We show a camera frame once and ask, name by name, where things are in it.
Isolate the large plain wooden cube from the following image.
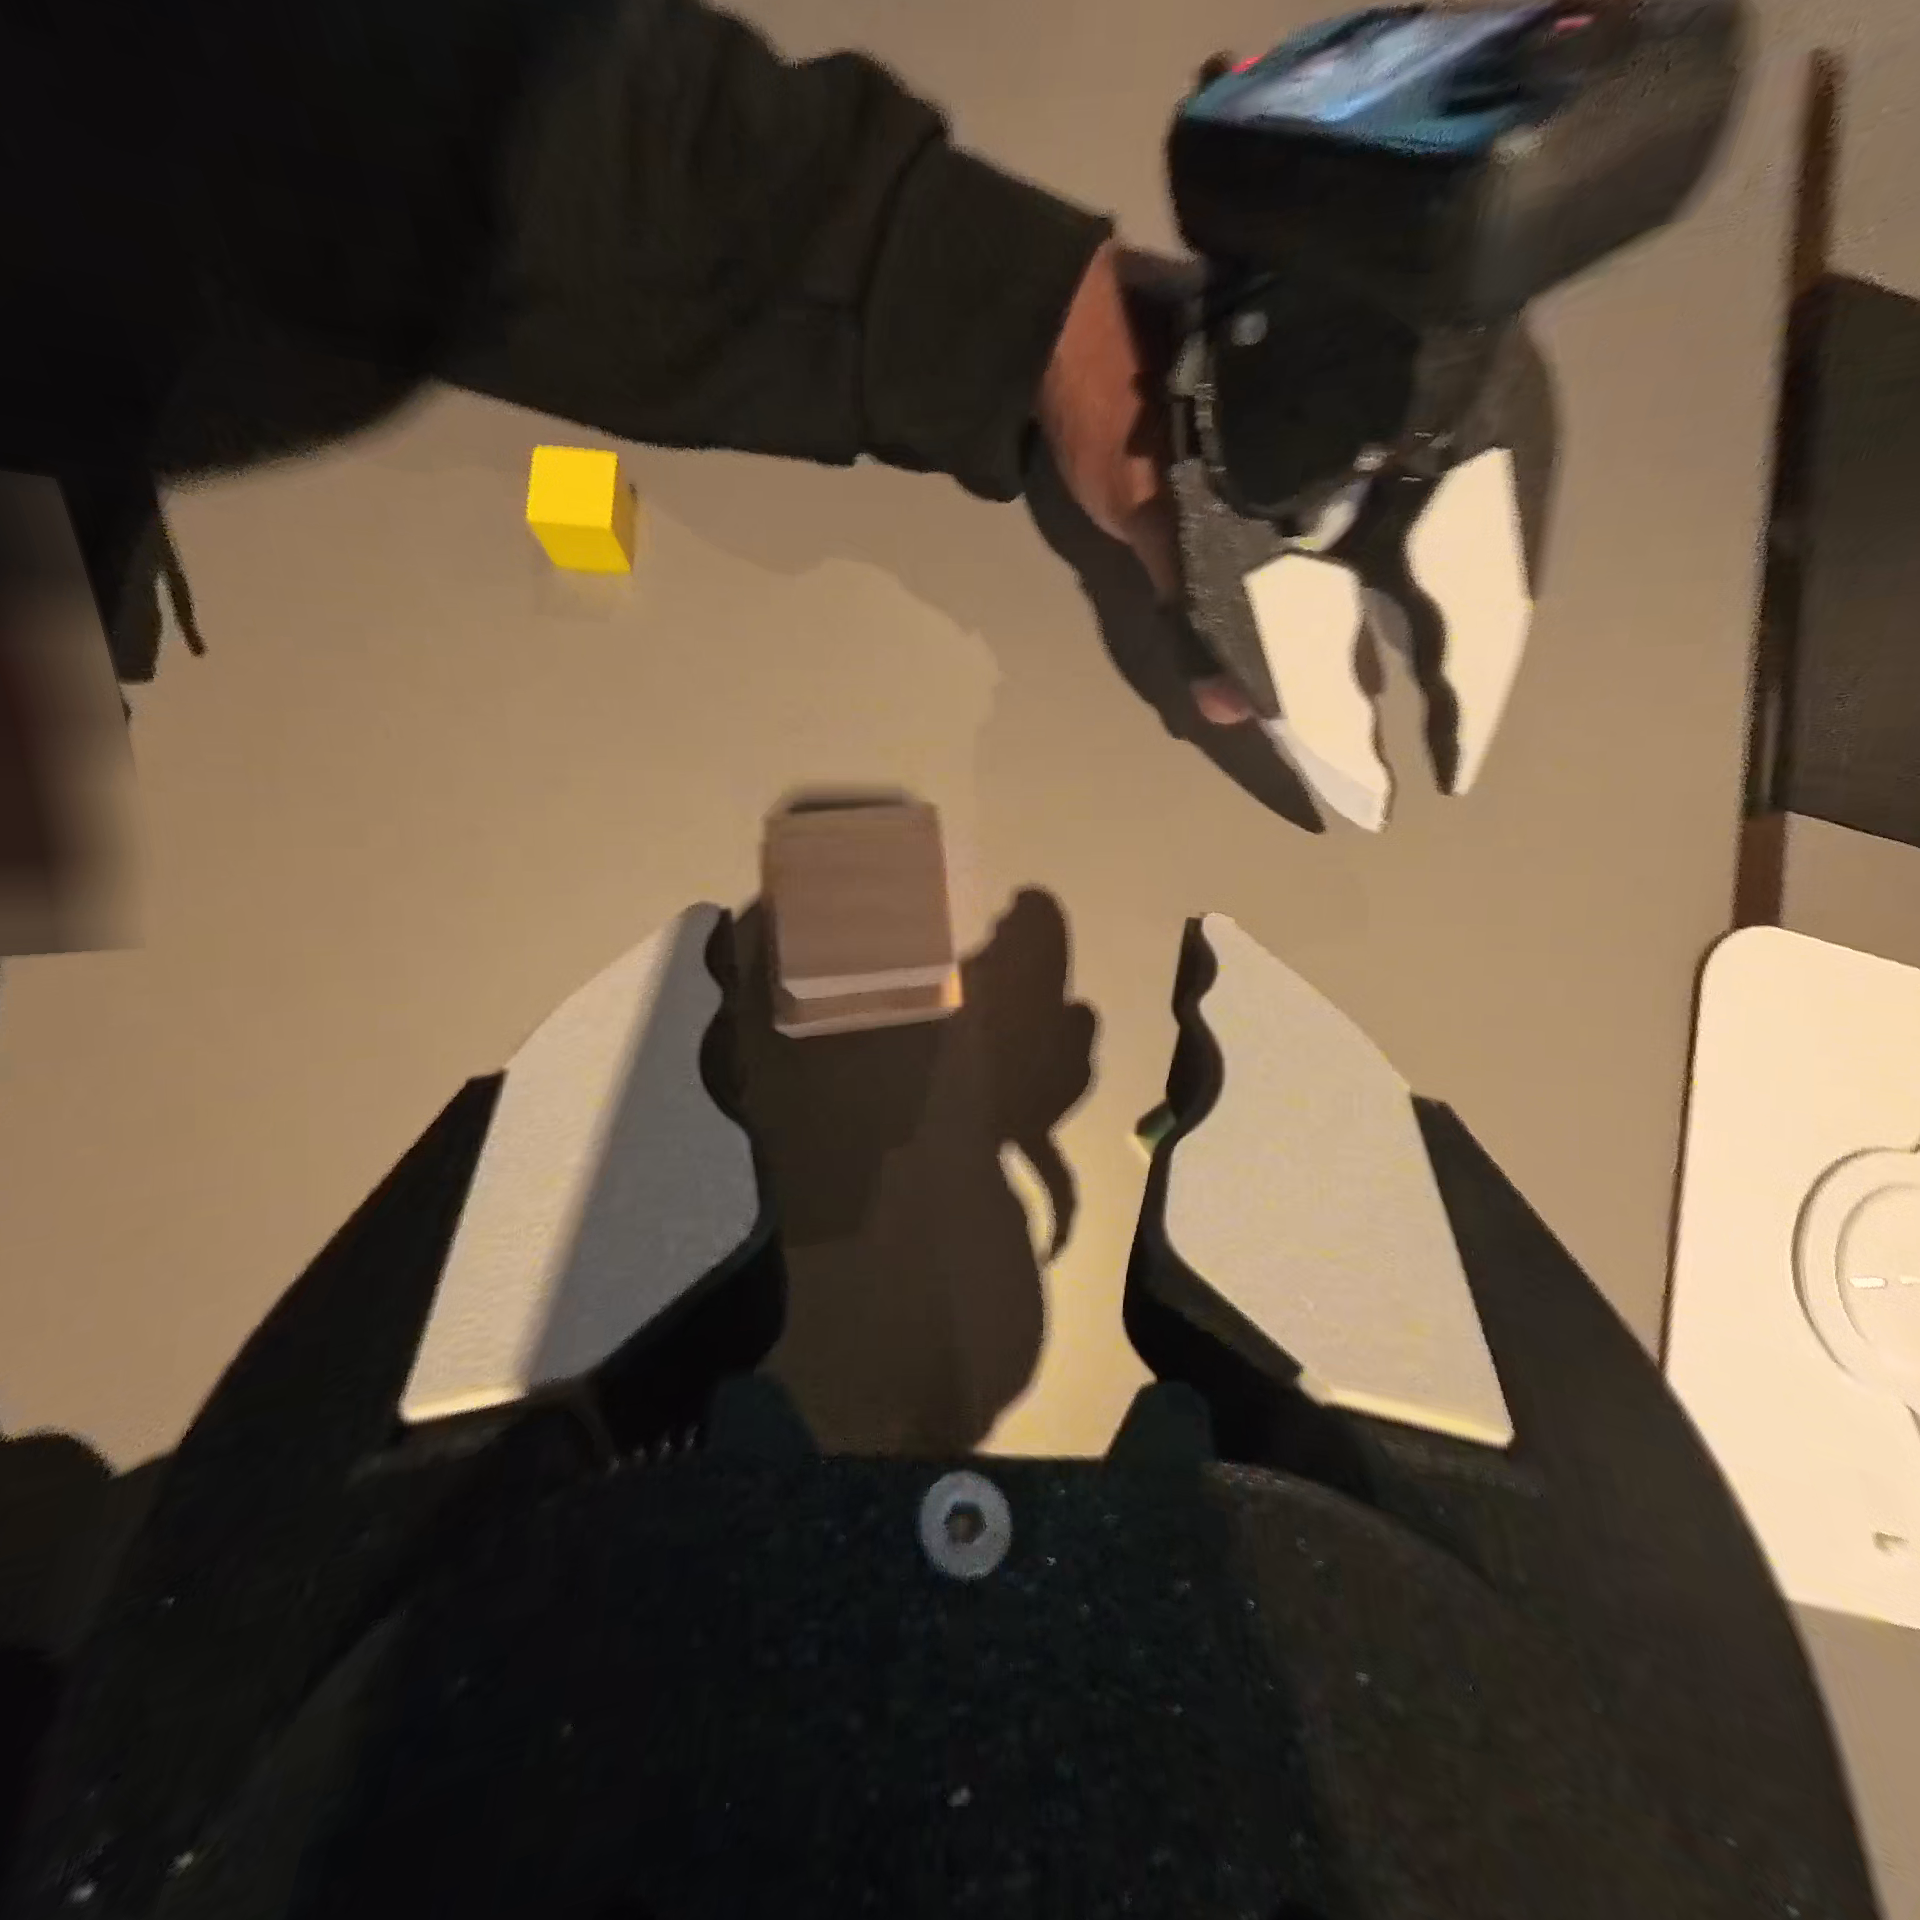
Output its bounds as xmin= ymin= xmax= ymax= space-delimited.
xmin=761 ymin=792 xmax=965 ymax=1042

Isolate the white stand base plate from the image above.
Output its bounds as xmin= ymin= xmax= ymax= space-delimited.
xmin=1661 ymin=923 xmax=1920 ymax=1629

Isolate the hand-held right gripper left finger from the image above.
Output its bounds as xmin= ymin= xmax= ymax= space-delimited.
xmin=392 ymin=901 xmax=789 ymax=1425

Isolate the yellow wooden cube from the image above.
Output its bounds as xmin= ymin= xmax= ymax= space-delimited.
xmin=525 ymin=448 xmax=639 ymax=572

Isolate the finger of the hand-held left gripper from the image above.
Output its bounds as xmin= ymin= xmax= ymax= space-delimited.
xmin=1396 ymin=448 xmax=1543 ymax=799
xmin=1244 ymin=547 xmax=1400 ymax=834

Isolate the person's left hand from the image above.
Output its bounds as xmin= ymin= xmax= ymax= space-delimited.
xmin=1039 ymin=239 xmax=1254 ymax=728

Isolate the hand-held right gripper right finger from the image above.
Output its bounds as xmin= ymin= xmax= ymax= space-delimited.
xmin=1123 ymin=911 xmax=1518 ymax=1450

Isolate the black furniture panel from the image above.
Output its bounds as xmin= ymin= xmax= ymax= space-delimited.
xmin=1747 ymin=277 xmax=1920 ymax=848

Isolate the person's left forearm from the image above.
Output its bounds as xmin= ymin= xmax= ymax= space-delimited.
xmin=0 ymin=0 xmax=1119 ymax=505

